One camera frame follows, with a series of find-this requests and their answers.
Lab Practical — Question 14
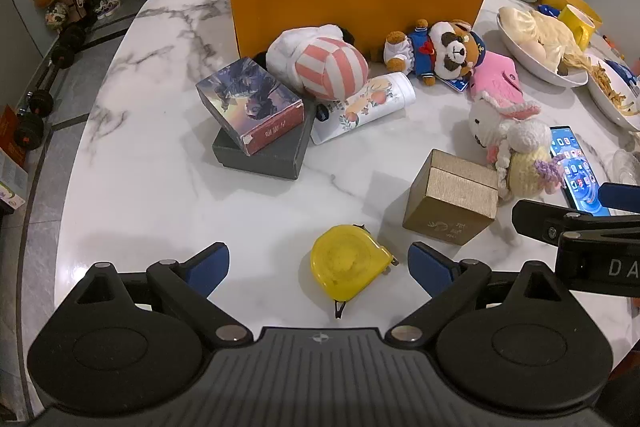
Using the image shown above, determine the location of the black dumbbell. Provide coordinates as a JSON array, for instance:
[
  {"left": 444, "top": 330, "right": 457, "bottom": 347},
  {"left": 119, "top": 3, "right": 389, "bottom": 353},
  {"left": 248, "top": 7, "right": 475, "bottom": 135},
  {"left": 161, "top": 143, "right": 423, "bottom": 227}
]
[
  {"left": 12, "top": 113, "right": 47, "bottom": 152},
  {"left": 50, "top": 23, "right": 87, "bottom": 68},
  {"left": 15, "top": 91, "right": 55, "bottom": 118}
]

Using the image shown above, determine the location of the white floral bottle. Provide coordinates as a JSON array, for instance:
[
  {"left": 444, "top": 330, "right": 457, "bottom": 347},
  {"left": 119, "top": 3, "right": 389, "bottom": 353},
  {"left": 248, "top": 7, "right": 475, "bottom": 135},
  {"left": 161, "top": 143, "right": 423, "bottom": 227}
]
[{"left": 310, "top": 72, "right": 417, "bottom": 145}]

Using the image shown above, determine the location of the smartphone with lit screen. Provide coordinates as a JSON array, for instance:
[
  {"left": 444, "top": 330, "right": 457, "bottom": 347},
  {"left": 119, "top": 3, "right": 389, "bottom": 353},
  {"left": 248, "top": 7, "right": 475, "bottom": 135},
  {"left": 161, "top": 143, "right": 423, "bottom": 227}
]
[{"left": 549, "top": 124, "right": 612, "bottom": 214}]

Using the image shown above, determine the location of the white plush with striped pants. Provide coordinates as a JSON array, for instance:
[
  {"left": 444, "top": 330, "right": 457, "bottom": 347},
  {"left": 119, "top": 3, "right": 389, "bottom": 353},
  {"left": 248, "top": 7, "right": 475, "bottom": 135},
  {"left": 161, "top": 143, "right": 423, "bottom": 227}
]
[{"left": 265, "top": 24, "right": 371, "bottom": 102}]

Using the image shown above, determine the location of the illustrated purple card box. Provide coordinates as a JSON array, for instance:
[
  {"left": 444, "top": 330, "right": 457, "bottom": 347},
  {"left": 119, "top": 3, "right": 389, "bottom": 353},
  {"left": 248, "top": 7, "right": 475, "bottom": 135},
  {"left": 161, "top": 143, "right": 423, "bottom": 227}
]
[{"left": 195, "top": 57, "right": 306, "bottom": 156}]

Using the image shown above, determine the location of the white and green carton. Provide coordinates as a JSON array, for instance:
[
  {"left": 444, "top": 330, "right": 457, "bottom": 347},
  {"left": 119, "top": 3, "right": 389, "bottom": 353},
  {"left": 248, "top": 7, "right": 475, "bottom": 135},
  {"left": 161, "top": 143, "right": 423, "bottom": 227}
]
[{"left": 0, "top": 152, "right": 28, "bottom": 210}]

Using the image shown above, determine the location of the gold cardboard box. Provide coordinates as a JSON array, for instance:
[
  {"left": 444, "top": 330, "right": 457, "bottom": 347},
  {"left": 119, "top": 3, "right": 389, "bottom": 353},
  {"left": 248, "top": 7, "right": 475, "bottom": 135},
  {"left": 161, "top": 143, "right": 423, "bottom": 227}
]
[{"left": 402, "top": 149, "right": 501, "bottom": 248}]

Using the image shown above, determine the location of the white plate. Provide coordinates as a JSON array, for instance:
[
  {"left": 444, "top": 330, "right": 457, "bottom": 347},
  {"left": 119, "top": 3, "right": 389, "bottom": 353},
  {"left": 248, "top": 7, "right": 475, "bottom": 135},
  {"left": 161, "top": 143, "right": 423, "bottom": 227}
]
[{"left": 586, "top": 54, "right": 640, "bottom": 132}]

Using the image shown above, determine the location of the yellow crochet doll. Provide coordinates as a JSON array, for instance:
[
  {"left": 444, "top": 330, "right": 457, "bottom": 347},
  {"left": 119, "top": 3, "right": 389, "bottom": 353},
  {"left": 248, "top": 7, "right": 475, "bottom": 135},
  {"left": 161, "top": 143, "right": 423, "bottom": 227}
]
[{"left": 495, "top": 117, "right": 568, "bottom": 200}]

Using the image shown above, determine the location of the dark grey box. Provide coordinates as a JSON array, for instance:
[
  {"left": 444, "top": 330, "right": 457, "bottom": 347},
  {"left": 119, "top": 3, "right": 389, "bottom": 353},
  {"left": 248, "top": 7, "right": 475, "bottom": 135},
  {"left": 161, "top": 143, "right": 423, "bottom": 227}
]
[{"left": 211, "top": 99, "right": 317, "bottom": 180}]

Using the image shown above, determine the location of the red carton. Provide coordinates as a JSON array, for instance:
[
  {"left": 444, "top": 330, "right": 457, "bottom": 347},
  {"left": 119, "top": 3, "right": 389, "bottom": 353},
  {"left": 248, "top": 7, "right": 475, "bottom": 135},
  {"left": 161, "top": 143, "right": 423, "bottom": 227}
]
[{"left": 0, "top": 104, "right": 26, "bottom": 168}]

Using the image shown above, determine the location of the french fries pile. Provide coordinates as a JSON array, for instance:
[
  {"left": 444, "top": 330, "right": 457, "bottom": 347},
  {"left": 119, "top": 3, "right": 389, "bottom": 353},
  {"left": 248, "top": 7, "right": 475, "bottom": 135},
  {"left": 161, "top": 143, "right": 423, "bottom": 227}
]
[{"left": 591, "top": 61, "right": 640, "bottom": 112}]

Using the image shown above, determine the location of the white bowl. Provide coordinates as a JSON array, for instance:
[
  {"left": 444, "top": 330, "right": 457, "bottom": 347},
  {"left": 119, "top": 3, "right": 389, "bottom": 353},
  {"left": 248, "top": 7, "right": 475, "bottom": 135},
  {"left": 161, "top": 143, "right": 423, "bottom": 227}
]
[{"left": 496, "top": 7, "right": 590, "bottom": 88}]

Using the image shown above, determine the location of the clear glass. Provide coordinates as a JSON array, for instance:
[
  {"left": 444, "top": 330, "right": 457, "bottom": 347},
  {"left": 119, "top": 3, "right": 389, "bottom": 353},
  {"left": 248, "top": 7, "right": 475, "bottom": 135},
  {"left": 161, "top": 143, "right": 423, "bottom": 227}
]
[{"left": 611, "top": 149, "right": 640, "bottom": 184}]

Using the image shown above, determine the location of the pair of white sneakers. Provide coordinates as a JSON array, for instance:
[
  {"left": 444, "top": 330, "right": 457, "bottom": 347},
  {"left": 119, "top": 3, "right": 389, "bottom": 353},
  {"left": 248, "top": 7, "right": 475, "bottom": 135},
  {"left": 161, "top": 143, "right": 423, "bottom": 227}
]
[{"left": 94, "top": 0, "right": 123, "bottom": 20}]

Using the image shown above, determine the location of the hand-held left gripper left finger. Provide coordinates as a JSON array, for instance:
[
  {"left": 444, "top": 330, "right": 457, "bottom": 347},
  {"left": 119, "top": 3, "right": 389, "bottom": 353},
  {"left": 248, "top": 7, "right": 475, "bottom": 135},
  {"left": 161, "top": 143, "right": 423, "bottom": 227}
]
[{"left": 75, "top": 243, "right": 253, "bottom": 349}]

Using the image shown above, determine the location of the blue card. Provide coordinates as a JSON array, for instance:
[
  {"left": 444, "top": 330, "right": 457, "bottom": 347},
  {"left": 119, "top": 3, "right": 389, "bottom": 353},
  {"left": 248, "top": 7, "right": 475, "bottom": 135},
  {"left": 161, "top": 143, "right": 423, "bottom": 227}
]
[{"left": 440, "top": 77, "right": 473, "bottom": 94}]

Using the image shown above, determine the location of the grey patterned ball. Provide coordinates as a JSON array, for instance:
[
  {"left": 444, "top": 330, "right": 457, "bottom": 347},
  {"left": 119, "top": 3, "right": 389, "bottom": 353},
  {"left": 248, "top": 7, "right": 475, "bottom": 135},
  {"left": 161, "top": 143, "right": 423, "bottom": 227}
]
[{"left": 44, "top": 1, "right": 70, "bottom": 28}]

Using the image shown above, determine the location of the yellow mug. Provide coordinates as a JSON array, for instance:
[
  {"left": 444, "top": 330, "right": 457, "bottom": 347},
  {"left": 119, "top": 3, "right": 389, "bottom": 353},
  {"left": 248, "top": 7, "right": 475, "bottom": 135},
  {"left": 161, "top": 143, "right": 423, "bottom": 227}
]
[{"left": 557, "top": 4, "right": 596, "bottom": 48}]

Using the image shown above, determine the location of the bear plush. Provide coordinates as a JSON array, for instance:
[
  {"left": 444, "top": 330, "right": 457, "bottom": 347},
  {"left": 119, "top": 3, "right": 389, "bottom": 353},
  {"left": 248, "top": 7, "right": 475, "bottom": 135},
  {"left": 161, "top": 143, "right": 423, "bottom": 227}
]
[{"left": 365, "top": 19, "right": 486, "bottom": 88}]

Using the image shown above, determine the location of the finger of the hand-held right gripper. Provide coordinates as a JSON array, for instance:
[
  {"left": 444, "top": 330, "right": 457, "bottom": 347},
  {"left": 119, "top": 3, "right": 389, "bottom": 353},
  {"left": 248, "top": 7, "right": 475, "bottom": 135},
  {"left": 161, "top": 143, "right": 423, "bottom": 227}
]
[
  {"left": 598, "top": 182, "right": 640, "bottom": 210},
  {"left": 512, "top": 200, "right": 640, "bottom": 249}
]

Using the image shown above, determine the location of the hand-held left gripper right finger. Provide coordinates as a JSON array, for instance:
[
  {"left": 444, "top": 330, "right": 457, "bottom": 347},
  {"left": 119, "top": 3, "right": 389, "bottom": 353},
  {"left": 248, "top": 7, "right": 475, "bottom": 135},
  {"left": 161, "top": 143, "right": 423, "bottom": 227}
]
[{"left": 385, "top": 243, "right": 566, "bottom": 346}]

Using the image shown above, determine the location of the pale yellow food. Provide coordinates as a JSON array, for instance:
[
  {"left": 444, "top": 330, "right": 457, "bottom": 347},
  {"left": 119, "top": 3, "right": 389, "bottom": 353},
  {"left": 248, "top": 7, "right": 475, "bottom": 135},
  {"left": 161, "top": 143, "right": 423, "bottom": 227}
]
[{"left": 500, "top": 6, "right": 591, "bottom": 75}]

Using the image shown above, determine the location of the yellow tape measure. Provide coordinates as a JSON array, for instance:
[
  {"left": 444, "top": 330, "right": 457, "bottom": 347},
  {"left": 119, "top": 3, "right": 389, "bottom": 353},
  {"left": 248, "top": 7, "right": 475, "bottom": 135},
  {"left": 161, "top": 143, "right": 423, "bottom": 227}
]
[{"left": 310, "top": 223, "right": 399, "bottom": 320}]

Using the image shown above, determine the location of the blue snack packet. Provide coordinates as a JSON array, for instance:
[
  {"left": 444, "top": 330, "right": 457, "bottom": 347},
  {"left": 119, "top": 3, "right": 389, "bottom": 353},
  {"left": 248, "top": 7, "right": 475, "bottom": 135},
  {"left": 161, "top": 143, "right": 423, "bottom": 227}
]
[{"left": 605, "top": 59, "right": 640, "bottom": 88}]

